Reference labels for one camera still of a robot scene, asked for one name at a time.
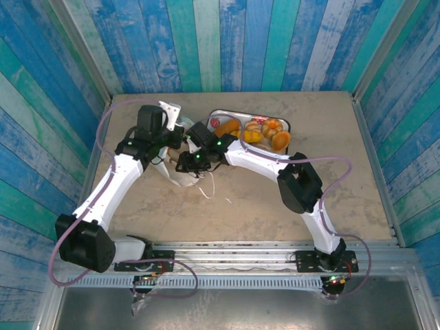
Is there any aluminium table side rail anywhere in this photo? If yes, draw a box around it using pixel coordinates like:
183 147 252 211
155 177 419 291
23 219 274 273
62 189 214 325
65 98 114 248
350 92 407 248

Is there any white strawberry print tray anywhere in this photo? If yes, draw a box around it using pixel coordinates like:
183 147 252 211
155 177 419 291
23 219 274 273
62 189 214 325
208 109 293 155

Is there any aluminium corner post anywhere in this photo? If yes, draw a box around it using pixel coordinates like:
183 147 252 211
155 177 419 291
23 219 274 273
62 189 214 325
47 0 114 106
351 0 423 101

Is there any shiny metal sheet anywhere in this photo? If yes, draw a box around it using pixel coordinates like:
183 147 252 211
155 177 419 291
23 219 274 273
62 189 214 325
53 287 426 330

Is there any oblong yellow fake roll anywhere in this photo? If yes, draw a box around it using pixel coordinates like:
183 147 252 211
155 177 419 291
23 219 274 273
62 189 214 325
229 129 262 144

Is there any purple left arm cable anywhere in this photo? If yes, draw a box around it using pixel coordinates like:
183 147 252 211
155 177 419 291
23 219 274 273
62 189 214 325
47 98 199 298

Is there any slotted grey cable duct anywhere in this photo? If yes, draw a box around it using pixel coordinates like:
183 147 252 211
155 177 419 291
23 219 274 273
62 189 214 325
64 276 325 290

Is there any aluminium frame rail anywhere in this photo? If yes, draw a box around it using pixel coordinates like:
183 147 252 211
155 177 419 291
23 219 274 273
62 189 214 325
53 240 420 278

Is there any round golden fake bun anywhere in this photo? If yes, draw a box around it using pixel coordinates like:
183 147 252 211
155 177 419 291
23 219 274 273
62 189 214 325
270 130 292 151

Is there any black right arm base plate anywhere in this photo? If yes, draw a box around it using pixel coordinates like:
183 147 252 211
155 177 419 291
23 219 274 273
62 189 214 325
295 250 360 274

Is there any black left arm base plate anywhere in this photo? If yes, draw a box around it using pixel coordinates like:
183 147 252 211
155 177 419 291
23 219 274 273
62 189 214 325
113 250 176 273

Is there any knotted orange fake bun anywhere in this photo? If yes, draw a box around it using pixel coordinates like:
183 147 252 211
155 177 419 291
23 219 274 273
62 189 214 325
261 117 284 138

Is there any long golden fake bread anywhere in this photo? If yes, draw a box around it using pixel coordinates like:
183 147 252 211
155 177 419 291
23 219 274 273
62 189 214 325
212 119 241 138

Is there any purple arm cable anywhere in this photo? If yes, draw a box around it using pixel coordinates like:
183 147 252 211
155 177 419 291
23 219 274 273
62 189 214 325
201 118 373 299
47 98 199 298

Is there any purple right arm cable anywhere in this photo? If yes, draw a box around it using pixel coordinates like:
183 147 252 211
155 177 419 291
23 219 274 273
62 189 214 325
201 118 373 299

